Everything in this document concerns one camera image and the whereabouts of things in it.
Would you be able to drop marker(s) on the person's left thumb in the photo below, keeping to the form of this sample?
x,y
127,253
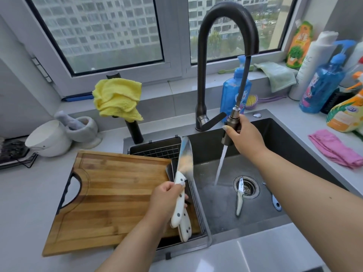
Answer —
x,y
178,187

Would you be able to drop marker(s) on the round steel sink button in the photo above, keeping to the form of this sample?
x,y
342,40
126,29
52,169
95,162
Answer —
x,y
257,115

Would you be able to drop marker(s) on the green toothbrush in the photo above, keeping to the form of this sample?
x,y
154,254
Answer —
x,y
227,71

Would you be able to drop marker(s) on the purple scrubbing brush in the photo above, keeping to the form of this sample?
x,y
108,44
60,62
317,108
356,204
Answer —
x,y
252,101

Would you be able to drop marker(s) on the tall white bottle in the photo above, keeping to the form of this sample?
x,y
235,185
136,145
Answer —
x,y
312,65

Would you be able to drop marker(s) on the person's right thumb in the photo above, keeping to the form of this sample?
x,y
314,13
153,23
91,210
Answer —
x,y
230,131

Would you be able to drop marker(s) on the pink cloth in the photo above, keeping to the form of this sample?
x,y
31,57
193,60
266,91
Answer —
x,y
334,148

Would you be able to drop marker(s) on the orange and green pouch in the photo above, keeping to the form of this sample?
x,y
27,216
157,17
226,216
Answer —
x,y
299,45

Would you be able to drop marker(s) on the person's right forearm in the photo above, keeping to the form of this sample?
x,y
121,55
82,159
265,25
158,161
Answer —
x,y
306,201

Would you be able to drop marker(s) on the person's right hand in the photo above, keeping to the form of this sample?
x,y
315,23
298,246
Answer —
x,y
249,138

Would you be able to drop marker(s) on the pull-out faucet spray head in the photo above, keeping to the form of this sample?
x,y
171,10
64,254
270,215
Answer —
x,y
232,121

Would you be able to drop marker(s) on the wooden cutting board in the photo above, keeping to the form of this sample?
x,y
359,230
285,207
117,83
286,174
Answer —
x,y
113,195

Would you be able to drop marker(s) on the black cylindrical tap post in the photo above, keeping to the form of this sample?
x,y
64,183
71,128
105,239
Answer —
x,y
134,133

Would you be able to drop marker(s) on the dark steel sink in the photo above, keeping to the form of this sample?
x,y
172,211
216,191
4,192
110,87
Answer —
x,y
255,218

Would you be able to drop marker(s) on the small blue pump soap bottle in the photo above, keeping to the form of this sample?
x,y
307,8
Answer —
x,y
234,92

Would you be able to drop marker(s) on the white window frame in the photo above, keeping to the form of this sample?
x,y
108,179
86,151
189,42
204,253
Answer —
x,y
175,39

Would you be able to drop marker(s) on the steel sink drain strainer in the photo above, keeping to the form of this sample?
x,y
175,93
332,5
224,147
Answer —
x,y
249,187

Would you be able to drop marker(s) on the person's left forearm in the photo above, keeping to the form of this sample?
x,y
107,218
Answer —
x,y
136,246

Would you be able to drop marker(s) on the grey stone mortar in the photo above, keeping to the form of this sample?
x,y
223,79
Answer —
x,y
85,131

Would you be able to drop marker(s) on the person's left hand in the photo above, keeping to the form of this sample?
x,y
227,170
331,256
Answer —
x,y
161,202

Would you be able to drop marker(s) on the grey stone pestle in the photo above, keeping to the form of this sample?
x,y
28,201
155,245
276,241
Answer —
x,y
66,120

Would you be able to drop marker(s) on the large blue pump bottle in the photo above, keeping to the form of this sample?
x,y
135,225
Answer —
x,y
323,82

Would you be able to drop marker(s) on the orange spray bottle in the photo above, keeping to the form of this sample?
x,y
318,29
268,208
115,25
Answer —
x,y
346,113

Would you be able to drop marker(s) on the white ceramic bowl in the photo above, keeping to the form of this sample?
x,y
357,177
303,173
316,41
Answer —
x,y
48,138

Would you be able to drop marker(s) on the light green cloth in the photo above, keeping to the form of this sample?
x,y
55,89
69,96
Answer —
x,y
279,76

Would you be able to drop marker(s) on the yellow cloth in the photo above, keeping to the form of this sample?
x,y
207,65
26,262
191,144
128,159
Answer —
x,y
117,99

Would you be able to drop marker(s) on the black gooseneck faucet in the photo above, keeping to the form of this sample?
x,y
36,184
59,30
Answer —
x,y
202,53

